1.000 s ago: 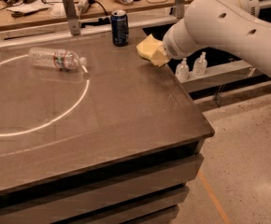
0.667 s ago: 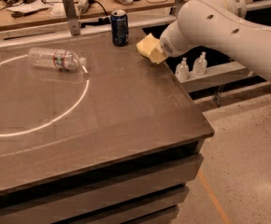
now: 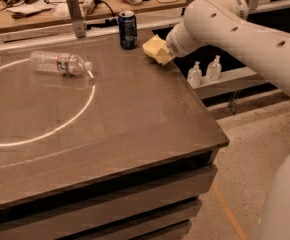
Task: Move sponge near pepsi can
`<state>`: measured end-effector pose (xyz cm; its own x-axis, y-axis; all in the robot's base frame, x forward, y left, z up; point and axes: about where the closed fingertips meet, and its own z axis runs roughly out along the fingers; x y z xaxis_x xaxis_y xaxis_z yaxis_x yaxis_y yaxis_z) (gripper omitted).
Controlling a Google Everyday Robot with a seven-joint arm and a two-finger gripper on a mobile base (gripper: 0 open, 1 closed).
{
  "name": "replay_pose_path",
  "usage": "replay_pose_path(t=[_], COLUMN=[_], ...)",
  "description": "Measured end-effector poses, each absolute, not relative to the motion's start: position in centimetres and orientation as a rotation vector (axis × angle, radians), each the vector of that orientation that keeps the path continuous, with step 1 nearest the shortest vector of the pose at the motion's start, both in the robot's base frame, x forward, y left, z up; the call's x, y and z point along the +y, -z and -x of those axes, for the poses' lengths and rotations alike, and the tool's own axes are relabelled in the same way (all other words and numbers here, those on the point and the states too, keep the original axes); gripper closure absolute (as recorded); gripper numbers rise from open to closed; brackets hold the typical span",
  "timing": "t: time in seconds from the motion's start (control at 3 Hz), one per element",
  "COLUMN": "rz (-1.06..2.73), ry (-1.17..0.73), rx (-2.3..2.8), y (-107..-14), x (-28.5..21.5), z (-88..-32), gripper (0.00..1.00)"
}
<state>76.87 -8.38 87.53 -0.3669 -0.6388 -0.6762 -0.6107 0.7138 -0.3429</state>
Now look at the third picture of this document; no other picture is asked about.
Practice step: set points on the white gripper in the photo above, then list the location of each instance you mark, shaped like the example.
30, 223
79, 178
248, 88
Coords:
173, 44

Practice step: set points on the yellow sponge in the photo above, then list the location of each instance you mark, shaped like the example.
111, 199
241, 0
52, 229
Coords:
152, 47

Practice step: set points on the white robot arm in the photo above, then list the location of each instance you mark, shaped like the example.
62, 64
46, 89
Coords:
223, 24

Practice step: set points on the blue pepsi can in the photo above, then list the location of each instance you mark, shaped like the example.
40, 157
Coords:
127, 29

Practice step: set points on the left hand sanitizer bottle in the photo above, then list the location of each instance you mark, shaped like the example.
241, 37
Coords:
195, 75

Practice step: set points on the hand sanitizer bottle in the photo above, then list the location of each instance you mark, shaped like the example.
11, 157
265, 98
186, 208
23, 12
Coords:
214, 69
195, 75

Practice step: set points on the right hand sanitizer bottle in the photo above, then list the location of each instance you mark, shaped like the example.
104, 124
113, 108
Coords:
214, 69

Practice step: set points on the clear plastic water bottle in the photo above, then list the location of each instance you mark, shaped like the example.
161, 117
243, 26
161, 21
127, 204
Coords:
62, 63

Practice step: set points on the upper dark drawer front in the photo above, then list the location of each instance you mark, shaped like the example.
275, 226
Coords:
72, 213

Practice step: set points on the dark drawer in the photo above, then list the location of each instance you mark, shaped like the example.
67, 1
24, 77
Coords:
173, 232
72, 213
148, 222

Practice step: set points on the lower dark drawer front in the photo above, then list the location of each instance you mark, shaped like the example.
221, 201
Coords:
173, 232

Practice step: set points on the middle dark drawer front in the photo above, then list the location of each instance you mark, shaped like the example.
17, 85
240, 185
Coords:
148, 222

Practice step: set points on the grey metal shelf rail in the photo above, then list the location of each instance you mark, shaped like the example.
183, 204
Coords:
229, 81

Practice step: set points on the grey metal bracket post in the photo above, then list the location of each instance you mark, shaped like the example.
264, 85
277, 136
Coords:
76, 18

